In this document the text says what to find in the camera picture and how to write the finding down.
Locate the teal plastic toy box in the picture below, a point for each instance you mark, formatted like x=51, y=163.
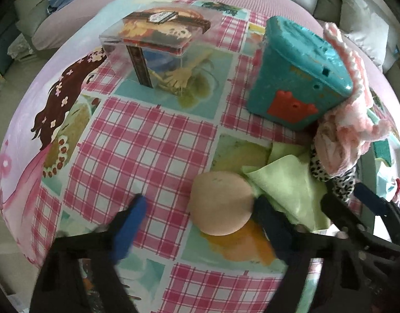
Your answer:
x=294, y=71

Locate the leopard print hair band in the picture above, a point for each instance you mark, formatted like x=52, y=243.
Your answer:
x=320, y=169

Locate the pale pink cloth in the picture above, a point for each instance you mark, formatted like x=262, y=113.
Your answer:
x=330, y=143

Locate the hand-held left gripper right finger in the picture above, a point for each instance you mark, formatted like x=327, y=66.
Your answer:
x=268, y=221

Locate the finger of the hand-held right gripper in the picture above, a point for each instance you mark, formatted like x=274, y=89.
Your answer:
x=372, y=200
x=346, y=215

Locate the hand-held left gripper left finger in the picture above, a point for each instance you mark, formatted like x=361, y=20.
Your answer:
x=131, y=228

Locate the clear plastic toy box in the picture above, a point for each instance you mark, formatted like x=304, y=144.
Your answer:
x=154, y=39

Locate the grey sofa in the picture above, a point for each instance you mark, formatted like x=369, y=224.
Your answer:
x=25, y=16

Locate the teal tray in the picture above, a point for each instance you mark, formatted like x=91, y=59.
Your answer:
x=369, y=169

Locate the clear plastic bag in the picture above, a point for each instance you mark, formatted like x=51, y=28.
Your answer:
x=20, y=47

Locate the pink knitted cloth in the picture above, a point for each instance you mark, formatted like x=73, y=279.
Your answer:
x=356, y=114

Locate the light green cloth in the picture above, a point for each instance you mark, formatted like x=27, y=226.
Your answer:
x=284, y=182

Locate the beige powder puff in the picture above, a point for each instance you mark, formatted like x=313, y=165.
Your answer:
x=219, y=202

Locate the dark green cabinet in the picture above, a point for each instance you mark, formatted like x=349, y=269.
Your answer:
x=2, y=39

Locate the grey pillow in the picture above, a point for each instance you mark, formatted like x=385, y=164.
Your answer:
x=366, y=22

